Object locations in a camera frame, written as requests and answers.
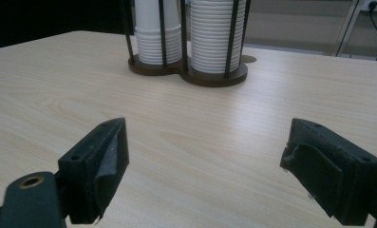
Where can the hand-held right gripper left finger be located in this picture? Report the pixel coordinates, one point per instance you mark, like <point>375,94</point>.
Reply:
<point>91,171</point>

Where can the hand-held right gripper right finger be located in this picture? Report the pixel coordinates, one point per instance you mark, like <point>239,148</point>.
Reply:
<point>338,171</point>

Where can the stack of white paper cups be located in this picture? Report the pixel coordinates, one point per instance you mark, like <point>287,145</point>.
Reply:
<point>208,38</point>
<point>149,47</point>

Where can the black curtain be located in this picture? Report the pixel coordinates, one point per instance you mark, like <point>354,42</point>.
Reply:
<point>50,19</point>

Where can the metal frame leg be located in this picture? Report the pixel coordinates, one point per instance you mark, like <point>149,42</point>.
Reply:
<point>347,28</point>

